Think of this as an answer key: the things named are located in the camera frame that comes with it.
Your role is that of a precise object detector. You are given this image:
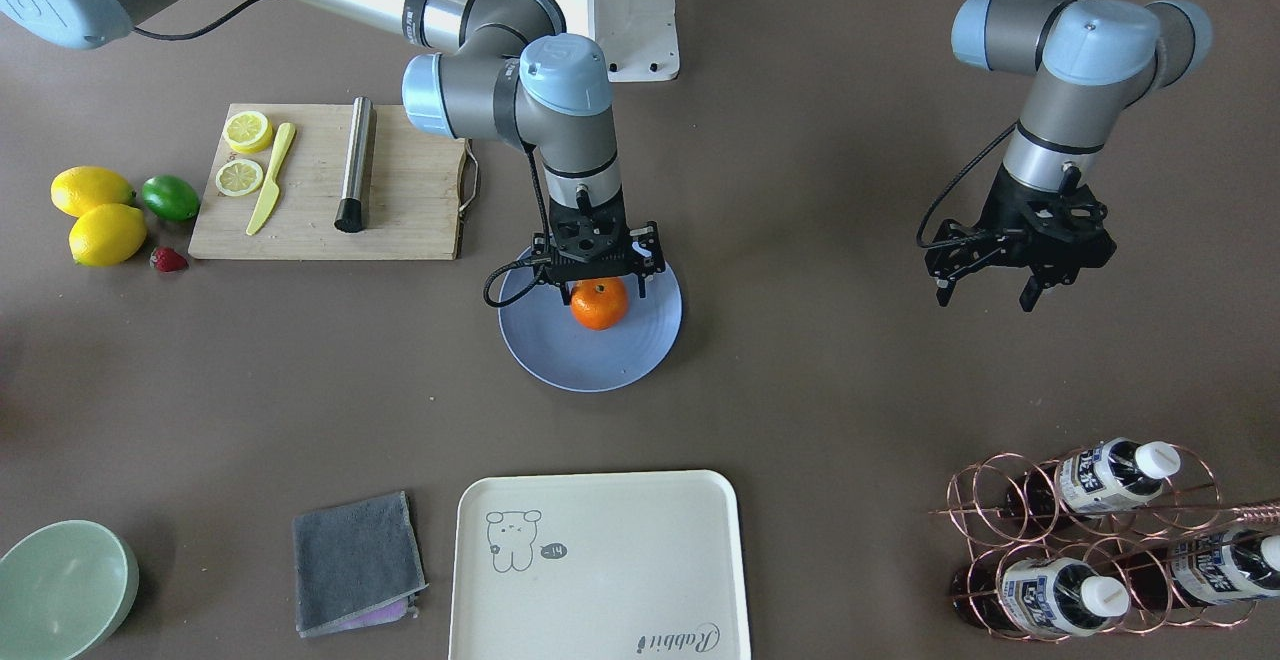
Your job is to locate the copper wire bottle rack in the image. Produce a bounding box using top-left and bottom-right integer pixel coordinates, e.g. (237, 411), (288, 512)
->
(943, 446), (1277, 643)

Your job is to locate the green lime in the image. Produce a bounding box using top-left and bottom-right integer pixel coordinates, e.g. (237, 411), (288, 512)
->
(140, 174), (201, 223)

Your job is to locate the grey folded cloth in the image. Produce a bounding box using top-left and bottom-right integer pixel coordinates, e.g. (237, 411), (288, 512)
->
(292, 490), (428, 638)

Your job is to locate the red strawberry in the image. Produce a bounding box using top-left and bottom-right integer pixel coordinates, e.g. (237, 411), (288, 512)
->
(148, 246), (189, 272)

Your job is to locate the yellow plastic knife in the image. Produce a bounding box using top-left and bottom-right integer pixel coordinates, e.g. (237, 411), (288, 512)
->
(244, 122), (297, 237)

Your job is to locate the green bowl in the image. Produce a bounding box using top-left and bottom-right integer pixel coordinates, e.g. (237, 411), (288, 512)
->
(1, 519), (140, 659)

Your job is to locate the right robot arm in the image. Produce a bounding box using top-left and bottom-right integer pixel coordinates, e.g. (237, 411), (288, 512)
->
(3, 0), (667, 295)

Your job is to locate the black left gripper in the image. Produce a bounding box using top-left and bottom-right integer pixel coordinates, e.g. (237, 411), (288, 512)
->
(925, 165), (1116, 313)

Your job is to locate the cream rabbit tray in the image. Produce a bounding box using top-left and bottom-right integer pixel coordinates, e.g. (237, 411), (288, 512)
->
(448, 469), (753, 659)

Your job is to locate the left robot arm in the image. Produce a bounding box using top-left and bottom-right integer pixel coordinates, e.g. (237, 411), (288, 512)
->
(920, 0), (1213, 312)

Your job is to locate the steel muddler black tip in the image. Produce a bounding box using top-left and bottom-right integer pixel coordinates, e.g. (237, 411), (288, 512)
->
(334, 96), (378, 233)

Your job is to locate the lemon slice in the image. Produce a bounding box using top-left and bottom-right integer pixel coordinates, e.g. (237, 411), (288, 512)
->
(221, 110), (275, 153)
(214, 159), (265, 198)

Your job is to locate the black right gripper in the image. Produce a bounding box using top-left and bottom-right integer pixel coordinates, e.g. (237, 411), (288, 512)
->
(531, 192), (667, 306)

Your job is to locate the blue plate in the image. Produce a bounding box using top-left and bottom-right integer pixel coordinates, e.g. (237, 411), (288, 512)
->
(498, 265), (684, 394)

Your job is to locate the orange fruit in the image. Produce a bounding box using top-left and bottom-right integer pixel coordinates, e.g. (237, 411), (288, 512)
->
(570, 278), (630, 331)

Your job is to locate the whole yellow lemon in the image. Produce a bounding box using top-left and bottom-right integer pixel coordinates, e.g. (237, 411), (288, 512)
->
(50, 165), (136, 217)
(68, 203), (147, 267)

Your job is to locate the wooden cutting board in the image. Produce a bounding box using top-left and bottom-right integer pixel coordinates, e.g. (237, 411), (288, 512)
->
(188, 104), (465, 262)

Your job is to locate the tea bottle white cap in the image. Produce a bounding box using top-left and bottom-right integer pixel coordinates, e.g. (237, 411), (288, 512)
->
(950, 558), (1132, 641)

